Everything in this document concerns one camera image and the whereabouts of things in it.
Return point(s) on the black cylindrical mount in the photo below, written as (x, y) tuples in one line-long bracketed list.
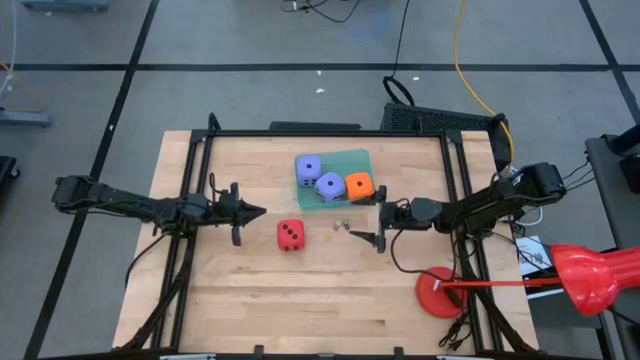
[(625, 140)]

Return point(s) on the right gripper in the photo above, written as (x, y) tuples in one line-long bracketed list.
[(382, 220)]

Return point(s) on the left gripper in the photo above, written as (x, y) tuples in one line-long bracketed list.
[(236, 235)]

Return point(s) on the teal translucent plastic bin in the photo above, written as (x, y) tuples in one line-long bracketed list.
[(345, 162)]

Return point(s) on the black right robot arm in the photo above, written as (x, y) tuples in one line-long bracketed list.
[(500, 197)]

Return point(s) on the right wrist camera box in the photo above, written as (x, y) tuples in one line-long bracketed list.
[(397, 212)]

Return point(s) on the black table clamp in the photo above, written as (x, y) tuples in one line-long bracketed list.
[(258, 350), (398, 351)]

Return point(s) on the purple foam die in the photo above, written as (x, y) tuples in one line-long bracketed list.
[(337, 190), (300, 167)]

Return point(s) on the red foam die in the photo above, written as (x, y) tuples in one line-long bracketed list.
[(285, 242)]

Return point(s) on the black side cart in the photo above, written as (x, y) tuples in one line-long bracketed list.
[(607, 210)]

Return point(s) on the red desk lamp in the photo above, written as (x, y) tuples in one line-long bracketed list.
[(590, 280)]

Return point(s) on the black aluminium table frame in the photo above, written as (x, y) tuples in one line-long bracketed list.
[(325, 134)]

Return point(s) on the white printed sheet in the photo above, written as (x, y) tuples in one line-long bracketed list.
[(535, 255)]

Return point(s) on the grey table foot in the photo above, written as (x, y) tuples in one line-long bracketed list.
[(65, 5), (25, 119)]

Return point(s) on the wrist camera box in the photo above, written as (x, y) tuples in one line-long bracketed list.
[(225, 204), (397, 212)]

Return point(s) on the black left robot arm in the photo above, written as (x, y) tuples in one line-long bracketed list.
[(125, 202)]

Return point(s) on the black box on cart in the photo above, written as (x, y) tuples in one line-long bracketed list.
[(631, 172)]

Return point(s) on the grey metal bracket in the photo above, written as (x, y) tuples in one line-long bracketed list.
[(457, 357), (187, 357)]

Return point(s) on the orange foam die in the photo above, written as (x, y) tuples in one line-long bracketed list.
[(354, 190)]

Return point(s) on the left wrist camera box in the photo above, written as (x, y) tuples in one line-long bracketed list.
[(225, 204)]

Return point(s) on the black floor object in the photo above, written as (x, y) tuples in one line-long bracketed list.
[(7, 170)]

